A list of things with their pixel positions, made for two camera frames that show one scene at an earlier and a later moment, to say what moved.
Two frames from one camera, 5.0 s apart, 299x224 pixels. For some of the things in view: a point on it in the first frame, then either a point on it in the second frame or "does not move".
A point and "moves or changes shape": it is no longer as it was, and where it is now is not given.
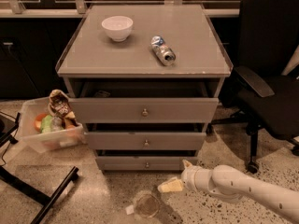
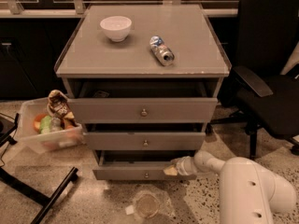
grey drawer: x=144 y=163 moves or changes shape
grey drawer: x=146 y=141 does not move
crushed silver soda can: x=163 y=51 does not move
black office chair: x=265 y=99 does not move
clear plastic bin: x=47 y=133 does not move
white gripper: x=188 y=177 to x=184 y=166
